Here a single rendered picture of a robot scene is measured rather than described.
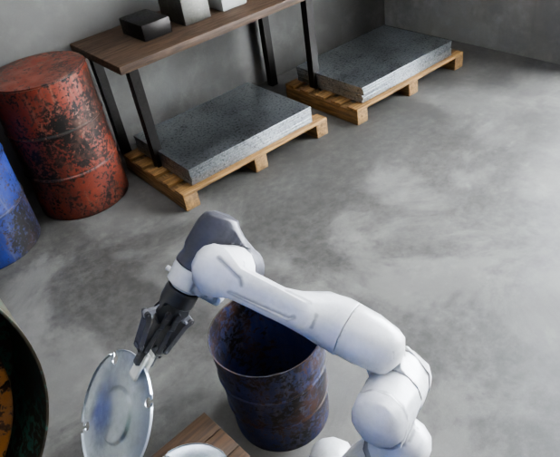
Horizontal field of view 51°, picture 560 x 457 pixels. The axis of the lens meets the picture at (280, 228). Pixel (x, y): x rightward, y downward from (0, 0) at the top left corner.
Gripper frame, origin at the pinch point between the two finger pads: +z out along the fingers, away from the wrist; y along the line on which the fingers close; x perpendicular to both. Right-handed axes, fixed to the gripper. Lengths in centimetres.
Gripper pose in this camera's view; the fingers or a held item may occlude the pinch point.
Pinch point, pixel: (142, 364)
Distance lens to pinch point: 135.5
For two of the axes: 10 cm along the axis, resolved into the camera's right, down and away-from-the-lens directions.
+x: 5.4, 4.5, -7.1
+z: -4.8, 8.6, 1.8
